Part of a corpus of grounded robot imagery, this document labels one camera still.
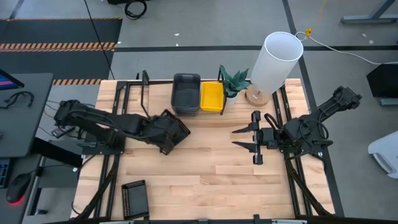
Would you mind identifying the long thin black cable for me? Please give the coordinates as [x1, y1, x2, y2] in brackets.
[83, 0, 115, 80]

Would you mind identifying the grey desk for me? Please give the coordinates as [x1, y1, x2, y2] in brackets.
[0, 73, 53, 159]

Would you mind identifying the computer monitor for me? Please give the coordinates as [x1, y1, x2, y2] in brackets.
[0, 68, 25, 91]

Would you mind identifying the black plastic basket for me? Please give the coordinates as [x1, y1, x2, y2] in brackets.
[121, 179, 150, 221]
[160, 108, 192, 147]

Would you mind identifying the yellow cable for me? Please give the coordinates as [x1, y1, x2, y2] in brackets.
[304, 0, 329, 38]

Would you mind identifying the white shade table lamp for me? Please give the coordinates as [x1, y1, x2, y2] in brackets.
[244, 30, 304, 108]

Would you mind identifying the computer keyboard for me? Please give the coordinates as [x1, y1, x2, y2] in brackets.
[0, 158, 12, 189]

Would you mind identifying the black mat with hazard stripes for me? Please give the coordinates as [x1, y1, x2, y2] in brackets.
[0, 17, 123, 86]

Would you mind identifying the coiled black cable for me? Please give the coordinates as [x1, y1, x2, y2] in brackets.
[124, 0, 148, 21]

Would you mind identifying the black cable bundle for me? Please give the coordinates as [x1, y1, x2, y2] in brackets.
[74, 155, 121, 220]
[285, 161, 331, 217]

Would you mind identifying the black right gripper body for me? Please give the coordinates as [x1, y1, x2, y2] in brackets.
[251, 110, 281, 166]

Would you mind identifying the white plastic object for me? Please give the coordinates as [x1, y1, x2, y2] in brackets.
[368, 130, 398, 179]

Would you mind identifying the green potted plant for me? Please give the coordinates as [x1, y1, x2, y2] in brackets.
[218, 64, 251, 106]

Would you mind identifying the black box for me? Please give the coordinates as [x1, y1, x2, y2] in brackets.
[366, 63, 398, 106]

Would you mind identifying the black computer mouse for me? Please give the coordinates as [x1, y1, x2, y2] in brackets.
[5, 172, 32, 205]

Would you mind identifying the wooden shelf with black frame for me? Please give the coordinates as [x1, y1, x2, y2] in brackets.
[136, 70, 226, 118]

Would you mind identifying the black cable on desk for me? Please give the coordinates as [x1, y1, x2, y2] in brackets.
[0, 91, 35, 110]

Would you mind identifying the white cable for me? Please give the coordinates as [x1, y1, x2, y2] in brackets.
[295, 30, 398, 66]

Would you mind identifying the grey metal desk leg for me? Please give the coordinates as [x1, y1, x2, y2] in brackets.
[340, 0, 398, 25]

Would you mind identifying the black aluminium table frame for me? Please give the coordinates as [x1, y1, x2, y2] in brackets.
[74, 79, 336, 224]

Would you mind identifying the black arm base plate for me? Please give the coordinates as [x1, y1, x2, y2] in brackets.
[81, 143, 125, 156]
[309, 139, 334, 156]

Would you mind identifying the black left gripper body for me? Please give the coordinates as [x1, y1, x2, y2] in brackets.
[148, 116, 182, 156]

